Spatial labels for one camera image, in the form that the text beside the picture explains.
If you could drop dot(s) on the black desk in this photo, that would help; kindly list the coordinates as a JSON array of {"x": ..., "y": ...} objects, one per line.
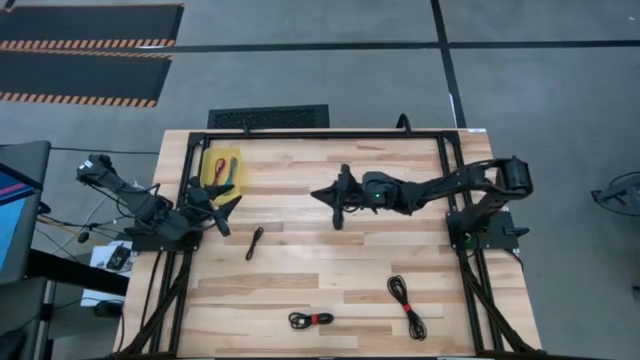
[{"x": 75, "y": 272}]

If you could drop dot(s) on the black mat with hazard stripes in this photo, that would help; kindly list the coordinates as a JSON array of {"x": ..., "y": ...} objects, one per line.
[
  {"x": 80, "y": 75},
  {"x": 90, "y": 22}
]

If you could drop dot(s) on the black frame hook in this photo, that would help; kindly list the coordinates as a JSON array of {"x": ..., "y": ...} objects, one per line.
[{"x": 404, "y": 122}]

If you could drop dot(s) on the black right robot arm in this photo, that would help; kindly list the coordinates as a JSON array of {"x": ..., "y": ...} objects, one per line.
[{"x": 480, "y": 180}]

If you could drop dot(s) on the black computer mouse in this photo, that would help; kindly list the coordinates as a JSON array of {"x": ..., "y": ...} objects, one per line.
[
  {"x": 107, "y": 308},
  {"x": 83, "y": 236}
]

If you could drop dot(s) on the yellow translucent plastic bin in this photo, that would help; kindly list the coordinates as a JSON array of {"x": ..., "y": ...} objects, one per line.
[{"x": 210, "y": 165}]

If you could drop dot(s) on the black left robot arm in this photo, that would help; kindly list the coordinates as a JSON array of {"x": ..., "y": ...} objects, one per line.
[{"x": 145, "y": 206}]

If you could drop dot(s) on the black aluminium table frame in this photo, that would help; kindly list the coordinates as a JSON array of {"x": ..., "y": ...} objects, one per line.
[{"x": 320, "y": 135}]

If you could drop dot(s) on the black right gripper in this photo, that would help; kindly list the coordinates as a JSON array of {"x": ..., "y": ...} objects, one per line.
[{"x": 377, "y": 192}]

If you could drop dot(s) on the large monitor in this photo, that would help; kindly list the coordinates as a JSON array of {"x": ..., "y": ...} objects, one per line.
[{"x": 20, "y": 210}]

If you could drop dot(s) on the black handheld remote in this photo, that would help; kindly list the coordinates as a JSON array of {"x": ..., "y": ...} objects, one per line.
[{"x": 118, "y": 257}]

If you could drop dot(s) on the black vent mat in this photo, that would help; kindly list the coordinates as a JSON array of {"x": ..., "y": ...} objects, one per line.
[{"x": 267, "y": 117}]

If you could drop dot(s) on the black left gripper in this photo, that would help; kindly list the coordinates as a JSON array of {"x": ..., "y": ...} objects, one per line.
[{"x": 200, "y": 200}]

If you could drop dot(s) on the white paper sheet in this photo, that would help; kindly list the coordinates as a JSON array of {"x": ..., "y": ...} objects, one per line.
[{"x": 97, "y": 255}]

